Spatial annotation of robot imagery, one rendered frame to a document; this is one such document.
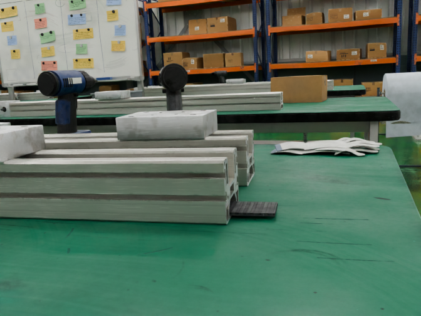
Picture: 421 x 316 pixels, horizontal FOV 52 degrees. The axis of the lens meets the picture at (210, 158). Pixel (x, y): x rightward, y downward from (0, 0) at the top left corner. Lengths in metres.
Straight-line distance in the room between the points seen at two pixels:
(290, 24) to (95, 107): 8.10
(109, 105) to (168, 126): 1.71
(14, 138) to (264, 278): 0.43
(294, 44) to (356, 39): 1.44
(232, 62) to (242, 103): 8.26
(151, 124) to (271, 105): 1.44
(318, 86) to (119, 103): 1.12
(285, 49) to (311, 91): 8.58
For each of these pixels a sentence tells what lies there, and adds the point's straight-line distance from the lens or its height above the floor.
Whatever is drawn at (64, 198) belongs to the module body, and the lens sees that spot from 0.64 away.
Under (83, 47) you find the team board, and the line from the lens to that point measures 4.04.
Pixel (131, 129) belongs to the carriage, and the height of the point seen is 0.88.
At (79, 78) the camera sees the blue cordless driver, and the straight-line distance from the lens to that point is 1.12.
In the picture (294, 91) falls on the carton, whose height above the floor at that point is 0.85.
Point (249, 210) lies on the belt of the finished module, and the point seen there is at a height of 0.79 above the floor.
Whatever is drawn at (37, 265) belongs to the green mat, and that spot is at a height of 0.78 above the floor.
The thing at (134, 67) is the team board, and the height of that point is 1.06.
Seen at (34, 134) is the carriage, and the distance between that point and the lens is 0.74.
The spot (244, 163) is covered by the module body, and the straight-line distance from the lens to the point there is 0.73.
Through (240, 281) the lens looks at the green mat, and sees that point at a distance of 0.42.
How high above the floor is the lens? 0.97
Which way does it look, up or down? 11 degrees down
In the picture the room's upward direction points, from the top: 3 degrees counter-clockwise
